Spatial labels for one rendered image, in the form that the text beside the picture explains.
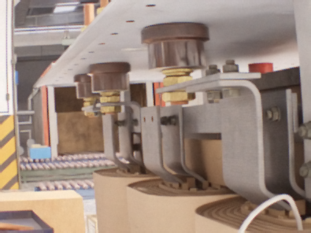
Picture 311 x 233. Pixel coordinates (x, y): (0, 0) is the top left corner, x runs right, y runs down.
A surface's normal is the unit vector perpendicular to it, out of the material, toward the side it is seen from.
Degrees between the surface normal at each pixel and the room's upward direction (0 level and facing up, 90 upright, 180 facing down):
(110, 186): 90
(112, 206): 90
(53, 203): 90
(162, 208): 90
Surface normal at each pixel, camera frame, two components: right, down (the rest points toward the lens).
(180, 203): -0.54, 0.02
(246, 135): -0.96, 0.05
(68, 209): 0.26, -0.04
